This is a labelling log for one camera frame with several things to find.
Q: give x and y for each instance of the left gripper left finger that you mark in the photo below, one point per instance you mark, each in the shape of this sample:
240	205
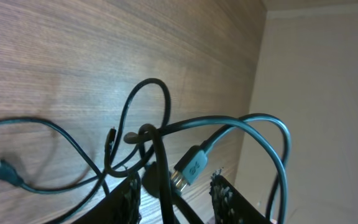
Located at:
121	206

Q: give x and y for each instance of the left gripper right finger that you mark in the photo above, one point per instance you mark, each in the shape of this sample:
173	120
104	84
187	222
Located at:
229	206

